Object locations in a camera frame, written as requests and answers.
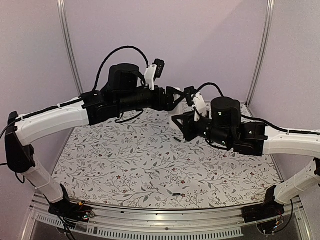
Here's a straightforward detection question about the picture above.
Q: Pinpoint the white remote control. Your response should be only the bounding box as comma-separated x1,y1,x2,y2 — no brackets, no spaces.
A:
172,87,185,116

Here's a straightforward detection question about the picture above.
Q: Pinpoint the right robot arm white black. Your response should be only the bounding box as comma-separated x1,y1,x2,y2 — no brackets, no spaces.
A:
170,96,320,218

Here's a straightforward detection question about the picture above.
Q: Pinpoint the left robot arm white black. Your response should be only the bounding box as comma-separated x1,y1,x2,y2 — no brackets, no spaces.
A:
4,60,185,217

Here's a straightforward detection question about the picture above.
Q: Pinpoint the floral patterned table mat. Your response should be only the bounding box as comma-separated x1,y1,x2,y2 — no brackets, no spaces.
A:
52,110,280,209

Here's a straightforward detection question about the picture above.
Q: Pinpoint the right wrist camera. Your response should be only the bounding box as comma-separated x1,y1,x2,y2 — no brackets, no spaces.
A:
184,86,208,122

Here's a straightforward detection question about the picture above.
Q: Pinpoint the front aluminium rail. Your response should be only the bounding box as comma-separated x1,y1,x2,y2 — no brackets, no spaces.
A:
21,193,312,240

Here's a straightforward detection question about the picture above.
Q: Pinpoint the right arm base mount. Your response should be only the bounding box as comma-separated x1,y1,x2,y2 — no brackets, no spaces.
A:
241,203,285,223

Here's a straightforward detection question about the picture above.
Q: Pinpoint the right aluminium frame post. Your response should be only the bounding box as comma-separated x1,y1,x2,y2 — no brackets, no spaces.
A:
245,0,275,108

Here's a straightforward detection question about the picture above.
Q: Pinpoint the aluminium frame post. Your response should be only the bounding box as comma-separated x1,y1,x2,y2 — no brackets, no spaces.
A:
56,0,84,95
245,0,275,108

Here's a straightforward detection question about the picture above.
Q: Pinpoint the left aluminium frame post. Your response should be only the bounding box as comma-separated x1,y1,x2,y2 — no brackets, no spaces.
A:
56,0,84,95

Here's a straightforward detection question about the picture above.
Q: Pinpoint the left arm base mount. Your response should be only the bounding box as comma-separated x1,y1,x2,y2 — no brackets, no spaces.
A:
48,199,95,222

